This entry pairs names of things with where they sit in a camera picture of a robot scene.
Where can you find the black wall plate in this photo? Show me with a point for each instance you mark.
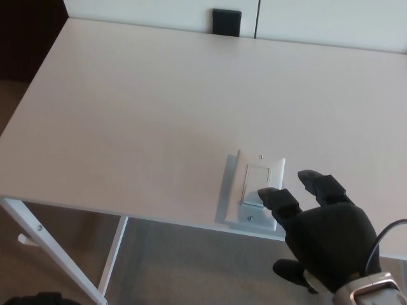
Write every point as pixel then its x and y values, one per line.
pixel 226 22

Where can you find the white metal table leg frame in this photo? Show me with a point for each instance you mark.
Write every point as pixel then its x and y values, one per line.
pixel 35 228

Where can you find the white rocker light switch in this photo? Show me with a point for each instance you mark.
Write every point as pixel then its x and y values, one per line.
pixel 275 171

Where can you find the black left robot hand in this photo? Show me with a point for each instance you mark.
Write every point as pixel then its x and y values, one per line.
pixel 41 300

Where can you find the white peg on table leg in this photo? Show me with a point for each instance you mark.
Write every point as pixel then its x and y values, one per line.
pixel 25 239

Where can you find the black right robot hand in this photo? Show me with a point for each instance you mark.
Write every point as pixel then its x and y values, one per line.
pixel 334 241

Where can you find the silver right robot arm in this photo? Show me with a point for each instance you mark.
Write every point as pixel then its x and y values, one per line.
pixel 372 290

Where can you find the dark brown furniture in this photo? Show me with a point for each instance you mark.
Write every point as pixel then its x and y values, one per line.
pixel 28 38

